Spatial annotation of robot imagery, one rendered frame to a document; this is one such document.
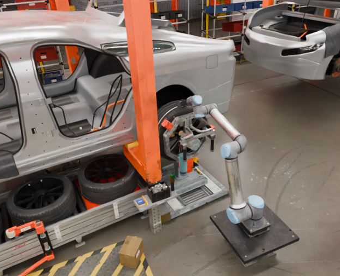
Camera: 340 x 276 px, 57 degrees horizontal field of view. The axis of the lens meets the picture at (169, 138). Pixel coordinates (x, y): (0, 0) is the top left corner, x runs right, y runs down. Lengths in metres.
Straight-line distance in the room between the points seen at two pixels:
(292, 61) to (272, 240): 3.08
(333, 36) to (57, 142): 4.10
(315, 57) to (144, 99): 3.21
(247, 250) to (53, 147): 2.08
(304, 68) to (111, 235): 3.74
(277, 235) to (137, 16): 2.27
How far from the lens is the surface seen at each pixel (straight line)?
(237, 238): 3.09
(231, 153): 2.65
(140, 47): 2.64
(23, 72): 3.06
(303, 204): 4.03
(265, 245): 3.08
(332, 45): 5.39
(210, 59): 3.72
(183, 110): 3.28
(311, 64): 5.35
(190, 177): 3.83
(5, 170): 3.34
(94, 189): 3.40
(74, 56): 5.38
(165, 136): 3.20
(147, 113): 2.86
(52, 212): 3.32
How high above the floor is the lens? 2.61
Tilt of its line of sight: 31 degrees down
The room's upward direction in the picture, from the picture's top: 3 degrees counter-clockwise
